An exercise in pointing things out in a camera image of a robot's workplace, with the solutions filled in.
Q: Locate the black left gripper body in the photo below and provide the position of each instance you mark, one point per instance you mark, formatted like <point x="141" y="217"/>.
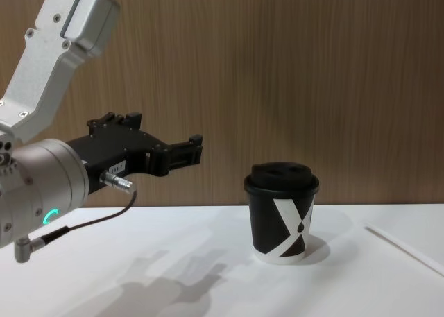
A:
<point x="107" y="154"/>

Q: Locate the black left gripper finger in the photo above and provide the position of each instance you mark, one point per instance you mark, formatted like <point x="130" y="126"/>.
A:
<point x="114" y="122"/>
<point x="177" y="155"/>

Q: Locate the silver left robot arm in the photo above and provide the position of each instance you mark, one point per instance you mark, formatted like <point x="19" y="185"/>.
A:
<point x="45" y="178"/>

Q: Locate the black plastic cup lid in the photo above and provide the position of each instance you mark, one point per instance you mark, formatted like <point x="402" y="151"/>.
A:
<point x="281" y="181"/>

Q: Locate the black paper cup white pattern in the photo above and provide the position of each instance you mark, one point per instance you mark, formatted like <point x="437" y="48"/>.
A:
<point x="267" y="223"/>

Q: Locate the white wrapped drinking straw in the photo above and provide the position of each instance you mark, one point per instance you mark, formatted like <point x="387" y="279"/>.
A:
<point x="402" y="245"/>

